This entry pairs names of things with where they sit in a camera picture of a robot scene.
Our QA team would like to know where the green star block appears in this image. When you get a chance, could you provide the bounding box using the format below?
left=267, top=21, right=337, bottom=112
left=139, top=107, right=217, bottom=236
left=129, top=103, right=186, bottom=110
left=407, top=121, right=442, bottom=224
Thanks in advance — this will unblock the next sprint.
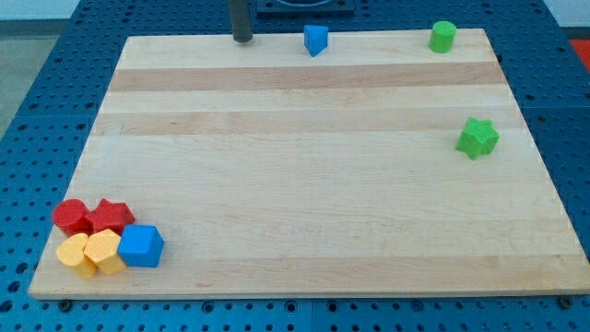
left=455, top=117, right=500, bottom=160

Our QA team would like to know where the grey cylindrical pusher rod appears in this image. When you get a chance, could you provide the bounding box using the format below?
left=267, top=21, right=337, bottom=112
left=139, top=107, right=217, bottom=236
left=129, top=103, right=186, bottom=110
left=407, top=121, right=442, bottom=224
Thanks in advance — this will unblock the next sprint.
left=228, top=0, right=253, bottom=43

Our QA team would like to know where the yellow pentagon block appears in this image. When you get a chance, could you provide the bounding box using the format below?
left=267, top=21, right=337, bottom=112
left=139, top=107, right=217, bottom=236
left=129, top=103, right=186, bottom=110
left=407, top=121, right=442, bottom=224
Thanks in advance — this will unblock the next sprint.
left=84, top=229, right=126, bottom=275

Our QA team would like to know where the blue cube block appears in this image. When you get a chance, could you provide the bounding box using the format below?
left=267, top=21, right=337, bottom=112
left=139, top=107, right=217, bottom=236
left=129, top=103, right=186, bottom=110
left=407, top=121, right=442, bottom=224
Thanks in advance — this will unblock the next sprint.
left=117, top=225, right=164, bottom=267

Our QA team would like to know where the yellow heart block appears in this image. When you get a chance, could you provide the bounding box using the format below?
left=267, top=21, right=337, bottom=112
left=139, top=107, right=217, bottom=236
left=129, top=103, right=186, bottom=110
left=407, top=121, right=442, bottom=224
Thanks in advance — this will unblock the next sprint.
left=55, top=233, right=97, bottom=279

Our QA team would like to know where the blue triangle block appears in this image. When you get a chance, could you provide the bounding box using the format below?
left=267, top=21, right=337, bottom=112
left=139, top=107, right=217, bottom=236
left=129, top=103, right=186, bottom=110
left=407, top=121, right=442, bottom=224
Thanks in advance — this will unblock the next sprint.
left=303, top=25, right=329, bottom=57

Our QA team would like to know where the red cylinder block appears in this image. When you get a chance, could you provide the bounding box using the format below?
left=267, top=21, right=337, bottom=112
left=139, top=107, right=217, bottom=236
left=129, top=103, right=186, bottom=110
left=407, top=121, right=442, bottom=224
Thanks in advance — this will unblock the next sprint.
left=52, top=199, right=92, bottom=236

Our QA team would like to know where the wooden board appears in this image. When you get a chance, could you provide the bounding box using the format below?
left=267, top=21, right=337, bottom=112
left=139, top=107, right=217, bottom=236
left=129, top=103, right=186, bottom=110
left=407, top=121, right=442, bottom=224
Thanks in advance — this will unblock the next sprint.
left=29, top=29, right=589, bottom=300

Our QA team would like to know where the red star block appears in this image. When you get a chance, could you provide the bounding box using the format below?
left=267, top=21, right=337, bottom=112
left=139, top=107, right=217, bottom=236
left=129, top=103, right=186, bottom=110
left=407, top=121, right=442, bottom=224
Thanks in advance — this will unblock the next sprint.
left=85, top=198, right=136, bottom=235

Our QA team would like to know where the green cylinder block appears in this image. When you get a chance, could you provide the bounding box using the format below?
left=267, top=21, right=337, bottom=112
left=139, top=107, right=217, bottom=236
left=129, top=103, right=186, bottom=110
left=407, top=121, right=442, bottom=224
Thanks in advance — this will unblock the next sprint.
left=428, top=20, right=457, bottom=53

